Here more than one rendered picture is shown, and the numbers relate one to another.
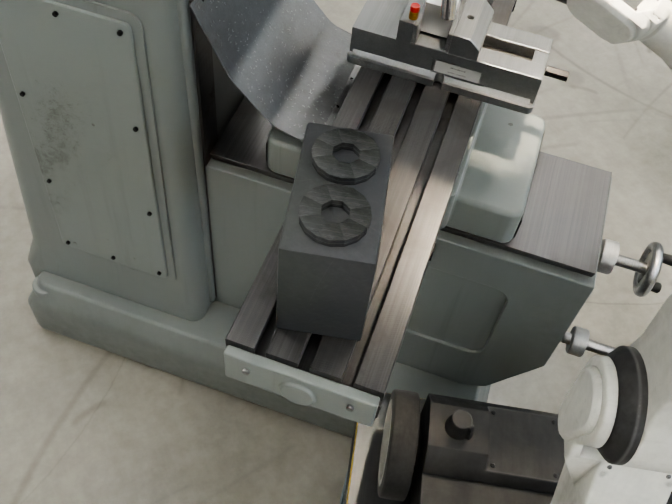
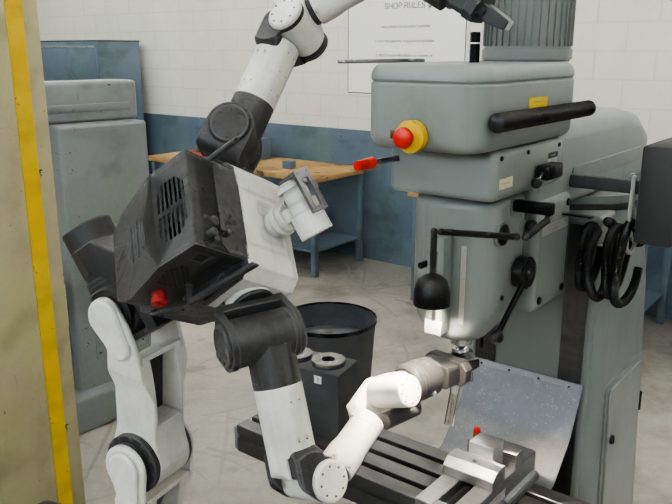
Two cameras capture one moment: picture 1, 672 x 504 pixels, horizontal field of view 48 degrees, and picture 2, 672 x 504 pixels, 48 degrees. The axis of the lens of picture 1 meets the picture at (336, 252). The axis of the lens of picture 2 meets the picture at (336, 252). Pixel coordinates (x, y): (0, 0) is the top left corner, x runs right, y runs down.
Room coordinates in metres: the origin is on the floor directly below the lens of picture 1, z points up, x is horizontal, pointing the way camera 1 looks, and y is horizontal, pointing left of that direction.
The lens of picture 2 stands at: (1.50, -1.66, 1.92)
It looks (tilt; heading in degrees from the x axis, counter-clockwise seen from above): 15 degrees down; 115
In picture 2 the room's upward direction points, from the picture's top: straight up
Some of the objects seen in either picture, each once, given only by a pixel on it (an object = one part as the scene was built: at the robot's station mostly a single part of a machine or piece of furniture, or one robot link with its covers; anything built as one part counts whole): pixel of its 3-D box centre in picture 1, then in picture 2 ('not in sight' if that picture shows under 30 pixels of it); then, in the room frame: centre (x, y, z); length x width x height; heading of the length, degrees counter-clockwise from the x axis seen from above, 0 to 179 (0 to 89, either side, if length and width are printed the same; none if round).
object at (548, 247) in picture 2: not in sight; (505, 243); (1.12, 0.08, 1.47); 0.24 x 0.19 x 0.26; 167
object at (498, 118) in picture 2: not in sight; (546, 114); (1.23, -0.11, 1.79); 0.45 x 0.04 x 0.04; 77
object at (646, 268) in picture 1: (630, 264); not in sight; (0.97, -0.60, 0.63); 0.16 x 0.12 x 0.12; 77
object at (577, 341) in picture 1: (615, 353); not in sight; (0.82, -0.60, 0.51); 0.22 x 0.06 x 0.06; 77
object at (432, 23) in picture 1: (441, 10); (485, 452); (1.15, -0.13, 1.03); 0.06 x 0.05 x 0.06; 167
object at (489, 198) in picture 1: (408, 138); not in sight; (1.08, -0.11, 0.79); 0.50 x 0.35 x 0.12; 77
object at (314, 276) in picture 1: (335, 229); (312, 389); (0.64, 0.01, 1.03); 0.22 x 0.12 x 0.20; 178
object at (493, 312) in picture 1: (395, 250); not in sight; (1.07, -0.14, 0.43); 0.80 x 0.30 x 0.60; 77
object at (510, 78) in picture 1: (452, 39); (478, 478); (1.14, -0.16, 0.98); 0.35 x 0.15 x 0.11; 77
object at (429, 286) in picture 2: not in sight; (432, 289); (1.07, -0.31, 1.46); 0.07 x 0.07 x 0.06
